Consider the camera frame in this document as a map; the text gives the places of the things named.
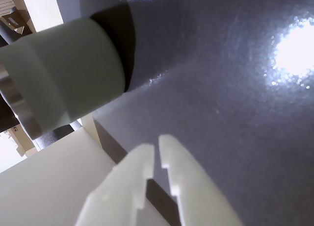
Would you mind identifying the pale green steel cup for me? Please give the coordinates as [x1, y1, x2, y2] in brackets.
[0, 17, 125, 140]

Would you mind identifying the black table mat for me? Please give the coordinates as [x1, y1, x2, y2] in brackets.
[53, 0, 314, 226]

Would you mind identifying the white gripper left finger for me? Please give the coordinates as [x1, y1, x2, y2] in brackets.
[74, 144, 155, 226]

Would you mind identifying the brown cardboard box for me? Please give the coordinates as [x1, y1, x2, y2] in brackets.
[0, 9, 33, 36]

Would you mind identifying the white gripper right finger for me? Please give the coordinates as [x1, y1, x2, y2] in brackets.
[158, 134, 244, 226]

